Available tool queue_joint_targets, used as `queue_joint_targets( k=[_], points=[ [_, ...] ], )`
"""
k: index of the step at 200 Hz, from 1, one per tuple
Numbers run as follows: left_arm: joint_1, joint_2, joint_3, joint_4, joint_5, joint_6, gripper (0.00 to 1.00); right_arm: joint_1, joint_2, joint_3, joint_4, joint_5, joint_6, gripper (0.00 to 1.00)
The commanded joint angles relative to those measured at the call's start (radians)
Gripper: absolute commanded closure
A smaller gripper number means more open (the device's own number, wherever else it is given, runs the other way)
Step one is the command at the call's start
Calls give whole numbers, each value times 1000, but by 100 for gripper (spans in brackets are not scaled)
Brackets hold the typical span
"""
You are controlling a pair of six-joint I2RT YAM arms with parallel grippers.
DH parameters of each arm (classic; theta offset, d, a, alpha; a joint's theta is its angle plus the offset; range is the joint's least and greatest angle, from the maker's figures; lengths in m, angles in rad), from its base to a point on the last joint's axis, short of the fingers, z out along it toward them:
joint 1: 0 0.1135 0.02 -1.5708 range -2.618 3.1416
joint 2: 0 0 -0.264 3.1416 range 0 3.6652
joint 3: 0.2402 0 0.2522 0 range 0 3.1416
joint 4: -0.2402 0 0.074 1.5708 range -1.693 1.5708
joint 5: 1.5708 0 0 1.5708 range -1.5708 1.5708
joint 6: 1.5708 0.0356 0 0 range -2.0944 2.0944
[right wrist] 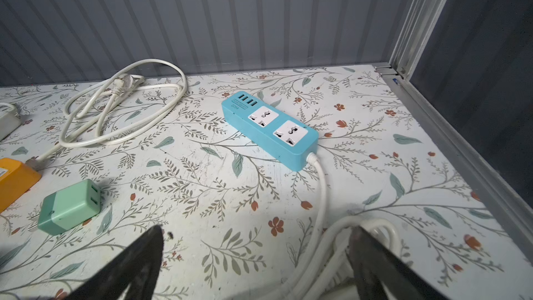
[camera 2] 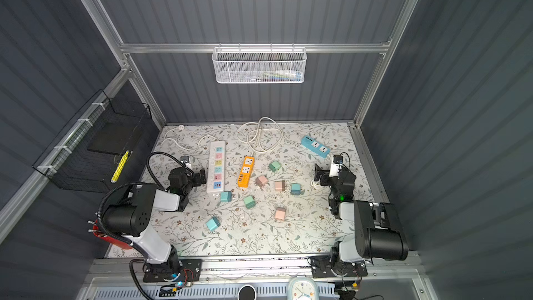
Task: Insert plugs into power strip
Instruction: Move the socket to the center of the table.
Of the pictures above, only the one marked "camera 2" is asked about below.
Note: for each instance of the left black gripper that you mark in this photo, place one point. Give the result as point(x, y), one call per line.
point(198, 177)

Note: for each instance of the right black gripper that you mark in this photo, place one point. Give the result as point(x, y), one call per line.
point(325, 177)

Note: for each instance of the green plug adapter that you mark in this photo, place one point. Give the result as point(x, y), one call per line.
point(249, 202)
point(275, 166)

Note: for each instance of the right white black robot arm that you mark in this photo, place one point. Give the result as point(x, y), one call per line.
point(377, 229)

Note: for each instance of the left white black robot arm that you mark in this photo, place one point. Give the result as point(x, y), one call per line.
point(124, 213)

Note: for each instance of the white multicolour power strip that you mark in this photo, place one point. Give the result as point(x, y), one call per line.
point(216, 168)

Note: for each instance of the blue power strip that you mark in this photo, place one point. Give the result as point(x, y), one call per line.
point(315, 147)

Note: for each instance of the orange power strip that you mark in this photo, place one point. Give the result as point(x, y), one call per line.
point(245, 173)

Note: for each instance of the pink plug beside orange strip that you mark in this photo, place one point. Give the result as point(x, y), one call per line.
point(261, 181)

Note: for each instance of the teal plug adapter right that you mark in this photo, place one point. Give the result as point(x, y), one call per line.
point(295, 189)

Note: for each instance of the yellow marker in basket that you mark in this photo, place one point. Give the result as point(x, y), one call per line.
point(120, 167)

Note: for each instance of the pink plug adapter middle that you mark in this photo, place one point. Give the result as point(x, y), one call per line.
point(279, 186)

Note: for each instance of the pink plug adapter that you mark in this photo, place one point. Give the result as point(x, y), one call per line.
point(280, 214)
point(279, 186)

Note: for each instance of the pink plug adapter front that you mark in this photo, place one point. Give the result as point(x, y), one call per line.
point(280, 214)

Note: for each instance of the floral table mat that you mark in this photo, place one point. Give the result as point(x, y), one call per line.
point(309, 226)

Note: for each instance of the black pad in basket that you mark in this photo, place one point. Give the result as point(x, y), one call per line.
point(115, 139)

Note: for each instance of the red pencil cup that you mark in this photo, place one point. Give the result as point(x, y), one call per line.
point(97, 232)

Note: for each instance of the white analog clock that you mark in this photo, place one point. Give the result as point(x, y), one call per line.
point(302, 288)

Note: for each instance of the black round knob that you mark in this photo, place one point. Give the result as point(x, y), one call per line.
point(247, 292)

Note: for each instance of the markers in white basket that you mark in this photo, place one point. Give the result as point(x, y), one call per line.
point(278, 75)

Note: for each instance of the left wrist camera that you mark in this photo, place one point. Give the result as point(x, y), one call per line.
point(185, 159)

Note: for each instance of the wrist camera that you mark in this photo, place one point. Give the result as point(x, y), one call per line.
point(185, 159)
point(337, 161)

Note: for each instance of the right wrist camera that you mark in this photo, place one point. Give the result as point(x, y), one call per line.
point(337, 161)

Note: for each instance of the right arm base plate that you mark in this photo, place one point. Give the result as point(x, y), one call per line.
point(324, 266)

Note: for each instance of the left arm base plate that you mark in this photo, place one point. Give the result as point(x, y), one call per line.
point(183, 270)

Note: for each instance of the black wire wall basket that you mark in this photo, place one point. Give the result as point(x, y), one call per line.
point(68, 164)

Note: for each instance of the white wire wall basket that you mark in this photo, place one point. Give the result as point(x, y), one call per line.
point(232, 66)

